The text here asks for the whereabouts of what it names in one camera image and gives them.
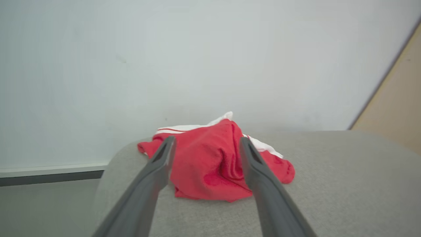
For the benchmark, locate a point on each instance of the red and white garment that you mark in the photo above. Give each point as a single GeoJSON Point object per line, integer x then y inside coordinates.
{"type": "Point", "coordinates": [210, 164]}

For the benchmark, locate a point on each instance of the grey fabric sofa seat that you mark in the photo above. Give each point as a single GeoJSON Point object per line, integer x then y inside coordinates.
{"type": "Point", "coordinates": [345, 187]}

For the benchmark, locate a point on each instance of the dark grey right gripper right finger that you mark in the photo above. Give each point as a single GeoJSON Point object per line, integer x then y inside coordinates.
{"type": "Point", "coordinates": [273, 200]}

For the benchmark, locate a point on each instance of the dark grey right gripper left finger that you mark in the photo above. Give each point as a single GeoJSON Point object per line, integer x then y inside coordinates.
{"type": "Point", "coordinates": [138, 200]}

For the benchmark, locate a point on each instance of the dark grey skirting board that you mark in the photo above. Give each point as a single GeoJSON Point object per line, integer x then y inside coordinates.
{"type": "Point", "coordinates": [49, 177]}

